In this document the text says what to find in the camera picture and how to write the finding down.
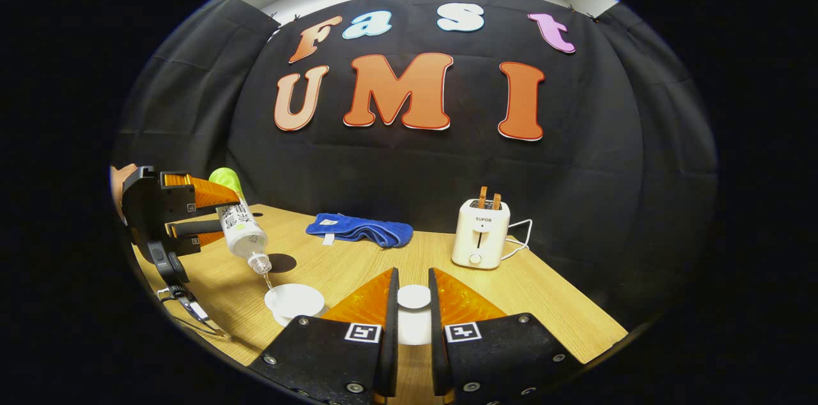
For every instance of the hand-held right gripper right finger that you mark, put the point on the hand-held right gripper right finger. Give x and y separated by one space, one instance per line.
438 341

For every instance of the white teacup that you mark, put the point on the white teacup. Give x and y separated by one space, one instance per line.
294 299

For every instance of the blue towel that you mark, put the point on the blue towel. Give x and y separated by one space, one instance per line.
364 229

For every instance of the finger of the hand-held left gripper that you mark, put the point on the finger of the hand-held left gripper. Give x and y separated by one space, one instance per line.
192 191
192 228

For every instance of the dark brown round coaster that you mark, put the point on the dark brown round coaster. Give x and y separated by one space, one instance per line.
284 263

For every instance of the clear water bottle green label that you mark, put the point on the clear water bottle green label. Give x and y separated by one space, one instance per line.
239 226

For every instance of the brown toast slice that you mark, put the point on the brown toast slice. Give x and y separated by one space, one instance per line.
496 202
482 197

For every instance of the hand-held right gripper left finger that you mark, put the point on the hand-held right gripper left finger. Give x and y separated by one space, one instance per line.
388 341

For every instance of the white toaster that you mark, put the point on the white toaster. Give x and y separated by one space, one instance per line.
479 239

